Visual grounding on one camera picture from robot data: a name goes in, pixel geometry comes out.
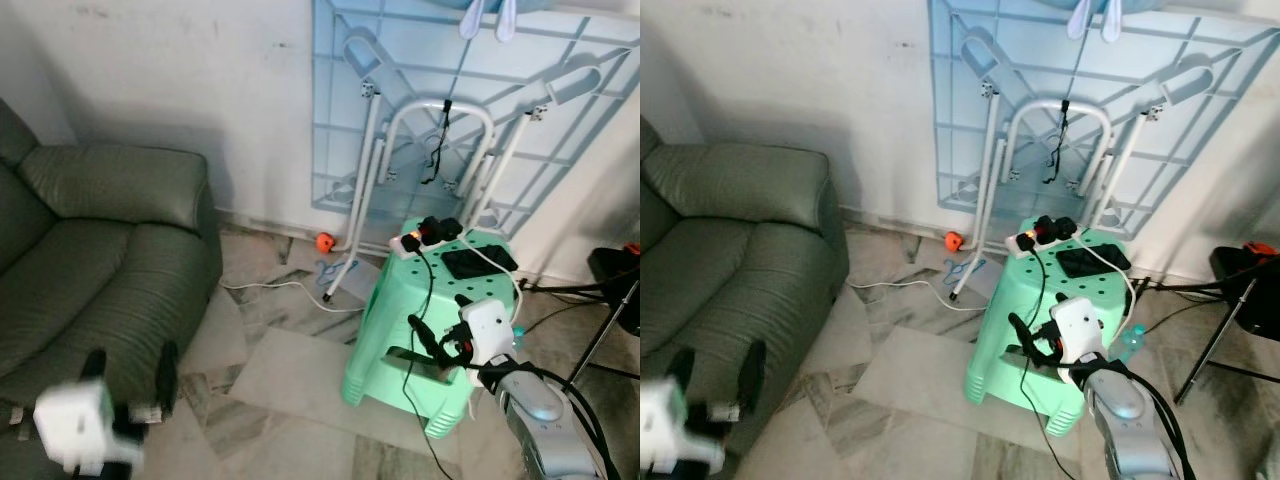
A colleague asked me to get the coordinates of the white tubular table leg frame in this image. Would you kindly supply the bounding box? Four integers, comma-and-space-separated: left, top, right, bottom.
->
950, 85, 1171, 303
324, 85, 553, 303

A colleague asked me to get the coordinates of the black hanging cable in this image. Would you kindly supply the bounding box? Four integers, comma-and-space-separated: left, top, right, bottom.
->
420, 98, 457, 187
1040, 98, 1073, 186

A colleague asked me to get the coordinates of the black stand pole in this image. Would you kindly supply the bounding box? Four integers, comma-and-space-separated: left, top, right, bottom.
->
1175, 280, 1259, 406
568, 280, 641, 383

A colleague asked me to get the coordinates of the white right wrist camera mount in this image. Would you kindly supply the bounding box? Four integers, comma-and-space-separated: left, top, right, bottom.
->
1050, 297, 1106, 366
460, 298, 517, 369

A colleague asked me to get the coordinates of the black bag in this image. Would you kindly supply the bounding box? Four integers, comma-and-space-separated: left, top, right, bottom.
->
587, 243, 641, 337
1208, 240, 1280, 336

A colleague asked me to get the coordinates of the dark green leather sofa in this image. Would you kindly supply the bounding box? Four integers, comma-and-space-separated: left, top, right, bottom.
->
0, 98, 223, 421
640, 118, 851, 441

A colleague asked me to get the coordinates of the white floor cable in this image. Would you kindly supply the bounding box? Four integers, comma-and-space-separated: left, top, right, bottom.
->
220, 279, 367, 314
850, 279, 976, 313

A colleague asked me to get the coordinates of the light blue folding table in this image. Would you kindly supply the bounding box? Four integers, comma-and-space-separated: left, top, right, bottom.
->
928, 0, 1280, 241
310, 0, 641, 246

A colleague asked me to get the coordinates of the mint green plastic stool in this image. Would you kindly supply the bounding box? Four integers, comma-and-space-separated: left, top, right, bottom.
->
342, 218, 528, 439
965, 215, 1141, 439

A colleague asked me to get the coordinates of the black power adapter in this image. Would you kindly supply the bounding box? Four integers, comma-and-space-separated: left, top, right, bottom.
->
418, 216, 464, 247
1030, 215, 1079, 246

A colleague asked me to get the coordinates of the white power strip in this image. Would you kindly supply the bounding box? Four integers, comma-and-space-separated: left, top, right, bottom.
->
1005, 226, 1076, 259
388, 226, 466, 257

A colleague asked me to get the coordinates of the black flat charger box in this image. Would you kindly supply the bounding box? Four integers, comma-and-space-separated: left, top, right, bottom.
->
443, 246, 519, 281
1057, 245, 1133, 279

